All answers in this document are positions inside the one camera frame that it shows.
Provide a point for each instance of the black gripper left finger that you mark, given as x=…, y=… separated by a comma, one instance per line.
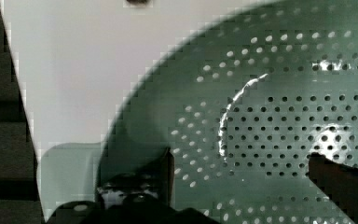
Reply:
x=140, y=197

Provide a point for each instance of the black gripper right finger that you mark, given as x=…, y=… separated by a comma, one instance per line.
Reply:
x=338, y=181

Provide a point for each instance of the green perforated strainer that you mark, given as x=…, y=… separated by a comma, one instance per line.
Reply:
x=241, y=106

